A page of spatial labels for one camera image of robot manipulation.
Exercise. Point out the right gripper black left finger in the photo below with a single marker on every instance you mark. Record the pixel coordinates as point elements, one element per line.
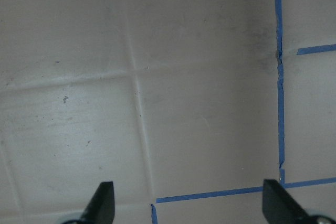
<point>101,207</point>

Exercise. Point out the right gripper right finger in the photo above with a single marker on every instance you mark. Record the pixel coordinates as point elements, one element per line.
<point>279,207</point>

